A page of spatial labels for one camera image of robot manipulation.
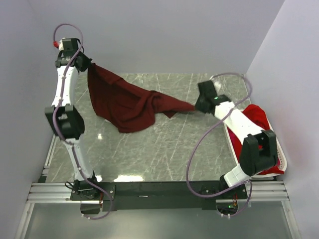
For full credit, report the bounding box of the dark red t shirt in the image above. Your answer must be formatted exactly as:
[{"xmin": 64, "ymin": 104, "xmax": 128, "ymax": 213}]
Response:
[{"xmin": 87, "ymin": 63, "xmax": 195, "ymax": 133}]

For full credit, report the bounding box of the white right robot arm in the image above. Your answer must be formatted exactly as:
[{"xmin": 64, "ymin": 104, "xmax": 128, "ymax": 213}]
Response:
[{"xmin": 195, "ymin": 80, "xmax": 278, "ymax": 199}]

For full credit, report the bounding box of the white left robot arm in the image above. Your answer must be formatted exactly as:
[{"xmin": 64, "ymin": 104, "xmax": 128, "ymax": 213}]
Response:
[{"xmin": 44, "ymin": 38, "xmax": 101, "ymax": 201}]

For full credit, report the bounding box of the bright red t shirt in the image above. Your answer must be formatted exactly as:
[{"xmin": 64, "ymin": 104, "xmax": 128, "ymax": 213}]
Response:
[{"xmin": 227, "ymin": 104, "xmax": 284, "ymax": 175}]

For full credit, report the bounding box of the pink garment in basket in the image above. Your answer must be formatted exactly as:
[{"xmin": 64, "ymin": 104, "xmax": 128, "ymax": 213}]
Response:
[{"xmin": 228, "ymin": 130, "xmax": 242, "ymax": 151}]

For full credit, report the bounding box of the white perforated laundry basket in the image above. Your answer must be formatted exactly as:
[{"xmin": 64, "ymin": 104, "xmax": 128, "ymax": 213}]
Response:
[{"xmin": 223, "ymin": 124, "xmax": 288, "ymax": 180}]

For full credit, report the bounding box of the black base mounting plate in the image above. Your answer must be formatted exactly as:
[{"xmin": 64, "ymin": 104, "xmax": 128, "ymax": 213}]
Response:
[{"xmin": 70, "ymin": 181, "xmax": 248, "ymax": 212}]

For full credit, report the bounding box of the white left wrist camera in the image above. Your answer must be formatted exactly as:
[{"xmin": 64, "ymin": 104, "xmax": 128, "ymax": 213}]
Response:
[{"xmin": 53, "ymin": 37, "xmax": 65, "ymax": 51}]

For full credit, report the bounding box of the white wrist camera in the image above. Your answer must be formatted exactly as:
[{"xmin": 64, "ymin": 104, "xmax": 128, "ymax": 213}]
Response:
[
  {"xmin": 209, "ymin": 75, "xmax": 222, "ymax": 91},
  {"xmin": 53, "ymin": 37, "xmax": 65, "ymax": 51}
]

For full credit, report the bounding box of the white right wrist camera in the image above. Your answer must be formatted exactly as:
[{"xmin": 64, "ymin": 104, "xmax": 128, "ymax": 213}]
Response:
[{"xmin": 209, "ymin": 75, "xmax": 222, "ymax": 91}]

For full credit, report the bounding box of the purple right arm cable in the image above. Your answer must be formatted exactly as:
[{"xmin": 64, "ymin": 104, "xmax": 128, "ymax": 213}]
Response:
[{"xmin": 186, "ymin": 72, "xmax": 253, "ymax": 220}]

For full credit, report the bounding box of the aluminium frame rail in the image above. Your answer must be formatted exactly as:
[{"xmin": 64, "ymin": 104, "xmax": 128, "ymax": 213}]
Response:
[{"xmin": 15, "ymin": 181, "xmax": 301, "ymax": 239}]

